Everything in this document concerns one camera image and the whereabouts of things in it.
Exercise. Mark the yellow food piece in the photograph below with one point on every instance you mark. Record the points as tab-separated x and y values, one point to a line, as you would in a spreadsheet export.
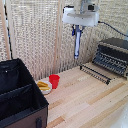
42	85

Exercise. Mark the white bowl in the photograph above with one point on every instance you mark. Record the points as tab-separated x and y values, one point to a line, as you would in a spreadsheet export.
45	89

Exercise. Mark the red plastic cup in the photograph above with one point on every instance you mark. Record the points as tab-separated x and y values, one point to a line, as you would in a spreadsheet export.
54	81

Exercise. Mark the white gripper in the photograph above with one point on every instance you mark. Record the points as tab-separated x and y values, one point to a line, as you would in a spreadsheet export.
81	17

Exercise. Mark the black toaster oven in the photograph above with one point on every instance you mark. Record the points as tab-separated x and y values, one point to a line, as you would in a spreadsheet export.
112	56

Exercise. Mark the woven bamboo screen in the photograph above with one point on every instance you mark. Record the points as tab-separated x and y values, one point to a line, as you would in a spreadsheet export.
30	36

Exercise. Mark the black fabric storage box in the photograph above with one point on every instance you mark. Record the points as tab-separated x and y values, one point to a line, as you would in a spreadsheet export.
19	96

